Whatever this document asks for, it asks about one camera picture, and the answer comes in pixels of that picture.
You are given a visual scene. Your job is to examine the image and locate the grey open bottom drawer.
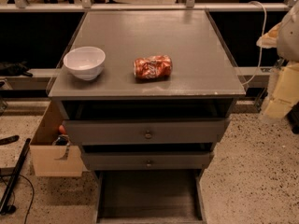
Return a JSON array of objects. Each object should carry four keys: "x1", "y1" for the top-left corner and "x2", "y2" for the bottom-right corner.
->
[{"x1": 95, "y1": 170, "x2": 207, "y2": 224}]

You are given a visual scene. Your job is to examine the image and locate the white bowl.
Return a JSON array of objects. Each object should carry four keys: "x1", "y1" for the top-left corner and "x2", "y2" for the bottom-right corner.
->
[{"x1": 63, "y1": 47, "x2": 106, "y2": 81}]

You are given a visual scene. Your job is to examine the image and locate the grey drawer cabinet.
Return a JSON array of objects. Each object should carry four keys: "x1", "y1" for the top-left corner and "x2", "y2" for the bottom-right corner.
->
[{"x1": 46, "y1": 8, "x2": 247, "y2": 224}]

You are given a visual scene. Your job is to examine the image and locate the white cable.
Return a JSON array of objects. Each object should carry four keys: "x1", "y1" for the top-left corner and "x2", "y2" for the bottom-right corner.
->
[{"x1": 241, "y1": 0, "x2": 268, "y2": 86}]

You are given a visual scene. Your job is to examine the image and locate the black floor cable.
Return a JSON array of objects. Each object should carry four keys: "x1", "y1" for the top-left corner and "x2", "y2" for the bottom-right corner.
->
[{"x1": 0, "y1": 173, "x2": 36, "y2": 224}]

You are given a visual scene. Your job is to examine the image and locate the black flat tool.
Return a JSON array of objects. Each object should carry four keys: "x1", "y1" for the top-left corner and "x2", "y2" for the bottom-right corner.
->
[{"x1": 0, "y1": 135, "x2": 20, "y2": 146}]

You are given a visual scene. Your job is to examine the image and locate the grey top drawer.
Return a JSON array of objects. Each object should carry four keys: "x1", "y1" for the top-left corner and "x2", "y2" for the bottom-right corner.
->
[{"x1": 63, "y1": 119, "x2": 230, "y2": 145}]

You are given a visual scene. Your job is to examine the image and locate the orange ball in box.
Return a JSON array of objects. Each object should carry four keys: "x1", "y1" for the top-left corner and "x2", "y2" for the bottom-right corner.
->
[{"x1": 58, "y1": 125, "x2": 66, "y2": 134}]

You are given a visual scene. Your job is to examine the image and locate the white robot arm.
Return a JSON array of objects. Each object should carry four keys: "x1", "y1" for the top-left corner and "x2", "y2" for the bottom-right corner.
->
[{"x1": 256, "y1": 2, "x2": 299, "y2": 122}]

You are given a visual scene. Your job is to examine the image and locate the black cloth on rail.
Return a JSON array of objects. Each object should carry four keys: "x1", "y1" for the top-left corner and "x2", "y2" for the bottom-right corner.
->
[{"x1": 0, "y1": 62, "x2": 33, "y2": 77}]

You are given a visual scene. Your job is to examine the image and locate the black bar on floor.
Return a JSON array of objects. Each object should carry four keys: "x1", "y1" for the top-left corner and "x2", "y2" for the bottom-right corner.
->
[{"x1": 0, "y1": 138, "x2": 31, "y2": 215}]

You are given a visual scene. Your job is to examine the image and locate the crushed red coke can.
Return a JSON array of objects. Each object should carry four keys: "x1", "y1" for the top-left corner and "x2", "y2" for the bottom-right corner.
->
[{"x1": 133, "y1": 55, "x2": 173, "y2": 79}]

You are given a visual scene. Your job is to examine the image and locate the grey middle drawer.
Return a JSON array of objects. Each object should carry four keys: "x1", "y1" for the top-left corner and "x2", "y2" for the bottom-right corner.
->
[{"x1": 81, "y1": 152, "x2": 214, "y2": 171}]

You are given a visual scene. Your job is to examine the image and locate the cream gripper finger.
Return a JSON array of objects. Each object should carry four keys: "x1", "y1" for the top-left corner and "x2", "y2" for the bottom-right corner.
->
[
  {"x1": 256, "y1": 23, "x2": 281, "y2": 49},
  {"x1": 259, "y1": 63, "x2": 299, "y2": 123}
]

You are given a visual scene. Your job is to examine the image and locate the cardboard box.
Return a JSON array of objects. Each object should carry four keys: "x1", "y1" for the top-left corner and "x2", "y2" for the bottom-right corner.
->
[{"x1": 30, "y1": 102, "x2": 84, "y2": 177}]

